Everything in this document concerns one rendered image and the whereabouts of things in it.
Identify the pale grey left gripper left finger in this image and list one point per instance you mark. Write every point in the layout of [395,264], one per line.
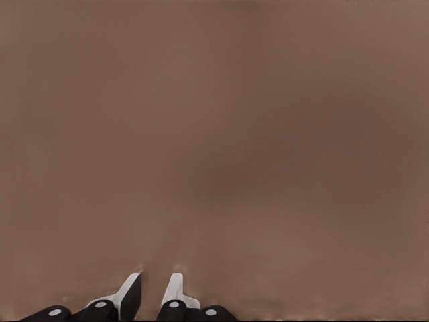
[129,295]

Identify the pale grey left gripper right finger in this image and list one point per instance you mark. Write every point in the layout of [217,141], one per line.
[175,295]

